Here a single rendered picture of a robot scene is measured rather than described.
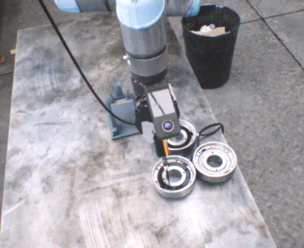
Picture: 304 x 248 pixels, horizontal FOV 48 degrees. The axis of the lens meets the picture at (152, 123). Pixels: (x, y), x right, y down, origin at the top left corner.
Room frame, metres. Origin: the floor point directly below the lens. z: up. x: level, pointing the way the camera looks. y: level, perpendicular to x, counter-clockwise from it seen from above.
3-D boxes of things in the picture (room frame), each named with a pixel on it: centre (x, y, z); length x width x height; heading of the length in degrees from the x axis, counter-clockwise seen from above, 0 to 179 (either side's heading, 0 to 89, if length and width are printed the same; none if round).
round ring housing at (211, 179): (0.48, -0.14, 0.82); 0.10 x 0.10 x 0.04
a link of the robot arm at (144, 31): (0.51, -0.01, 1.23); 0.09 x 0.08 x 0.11; 165
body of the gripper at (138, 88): (0.52, -0.01, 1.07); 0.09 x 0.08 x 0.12; 6
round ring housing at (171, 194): (0.45, -0.03, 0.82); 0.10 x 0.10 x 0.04
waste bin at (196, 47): (1.72, -0.42, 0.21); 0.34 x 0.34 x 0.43
